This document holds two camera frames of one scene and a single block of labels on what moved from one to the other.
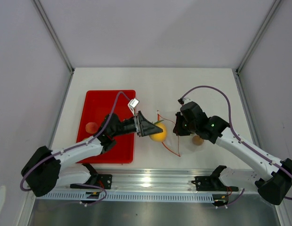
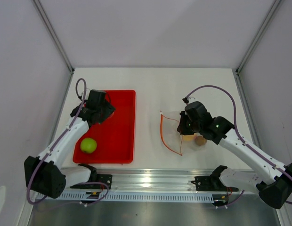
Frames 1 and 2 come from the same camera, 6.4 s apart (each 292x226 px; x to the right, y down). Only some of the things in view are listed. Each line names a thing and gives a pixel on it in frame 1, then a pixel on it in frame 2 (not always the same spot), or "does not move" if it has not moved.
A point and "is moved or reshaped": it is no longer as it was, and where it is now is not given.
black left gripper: [143, 127] → [109, 109]
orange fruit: [159, 137] → [188, 137]
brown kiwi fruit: [196, 140] does not move
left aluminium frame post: [55, 35] does not move
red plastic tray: [99, 104] does not move
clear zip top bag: [179, 145] is moved or reshaped
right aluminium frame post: [257, 36] does not move
